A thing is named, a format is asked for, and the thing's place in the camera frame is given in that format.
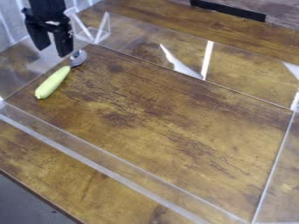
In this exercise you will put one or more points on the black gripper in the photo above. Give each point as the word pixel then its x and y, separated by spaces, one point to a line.
pixel 45 17

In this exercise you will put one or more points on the green handled metal spoon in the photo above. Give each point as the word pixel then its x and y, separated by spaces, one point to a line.
pixel 50 85

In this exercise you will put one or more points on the black bar on table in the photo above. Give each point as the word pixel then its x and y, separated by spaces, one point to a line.
pixel 249 14

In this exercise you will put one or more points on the clear acrylic enclosure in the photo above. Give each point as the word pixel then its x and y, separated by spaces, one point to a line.
pixel 173 129

